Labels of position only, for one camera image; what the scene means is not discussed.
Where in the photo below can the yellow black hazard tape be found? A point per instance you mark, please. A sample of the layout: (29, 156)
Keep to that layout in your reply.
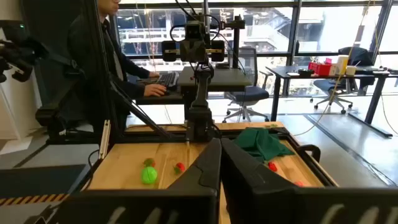
(31, 199)

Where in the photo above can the black standing desk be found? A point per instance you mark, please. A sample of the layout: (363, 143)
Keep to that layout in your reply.
(217, 81)

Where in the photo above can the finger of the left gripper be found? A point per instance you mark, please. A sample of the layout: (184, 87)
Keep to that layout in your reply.
(187, 51)
(201, 51)

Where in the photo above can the grey mesh office chair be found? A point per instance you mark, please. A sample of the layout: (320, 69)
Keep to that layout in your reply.
(248, 93)

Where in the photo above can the person's hand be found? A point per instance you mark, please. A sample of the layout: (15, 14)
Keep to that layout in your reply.
(154, 90)
(154, 74)

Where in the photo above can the white cup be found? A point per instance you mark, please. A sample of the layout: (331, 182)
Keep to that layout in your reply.
(351, 71)

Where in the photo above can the blue black office chair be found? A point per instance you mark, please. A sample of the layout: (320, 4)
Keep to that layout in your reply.
(329, 85)

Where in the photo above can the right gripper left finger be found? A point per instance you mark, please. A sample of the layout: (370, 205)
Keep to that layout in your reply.
(140, 205)

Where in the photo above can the black equipment on stand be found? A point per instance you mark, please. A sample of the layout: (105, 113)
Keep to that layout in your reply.
(18, 59)

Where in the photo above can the white frame bracket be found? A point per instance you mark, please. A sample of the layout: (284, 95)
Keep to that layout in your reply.
(104, 140)

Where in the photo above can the black bowl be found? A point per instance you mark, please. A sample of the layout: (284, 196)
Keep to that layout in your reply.
(306, 72)

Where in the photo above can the black monitor post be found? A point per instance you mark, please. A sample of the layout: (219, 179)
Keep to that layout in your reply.
(236, 46)

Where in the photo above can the white carton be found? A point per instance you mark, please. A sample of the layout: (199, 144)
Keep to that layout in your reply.
(342, 64)

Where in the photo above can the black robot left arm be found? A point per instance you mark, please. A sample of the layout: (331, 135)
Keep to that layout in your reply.
(199, 121)

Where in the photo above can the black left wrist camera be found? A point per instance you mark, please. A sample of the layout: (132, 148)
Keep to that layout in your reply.
(195, 30)

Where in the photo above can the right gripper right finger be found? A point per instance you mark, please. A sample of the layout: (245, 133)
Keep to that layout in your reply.
(280, 205)

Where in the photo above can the person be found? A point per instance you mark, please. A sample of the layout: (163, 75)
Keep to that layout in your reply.
(90, 62)

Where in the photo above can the dark green cloth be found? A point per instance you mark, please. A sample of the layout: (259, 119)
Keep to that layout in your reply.
(261, 143)

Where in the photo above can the red storage box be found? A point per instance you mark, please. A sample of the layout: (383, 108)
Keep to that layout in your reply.
(320, 69)

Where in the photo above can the black office table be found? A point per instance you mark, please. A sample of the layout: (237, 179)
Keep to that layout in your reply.
(280, 71)

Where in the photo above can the green cabbage toy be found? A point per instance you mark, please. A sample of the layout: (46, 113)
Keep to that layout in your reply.
(149, 175)

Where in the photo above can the black computer keyboard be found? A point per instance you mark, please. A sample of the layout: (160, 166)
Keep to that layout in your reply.
(168, 79)

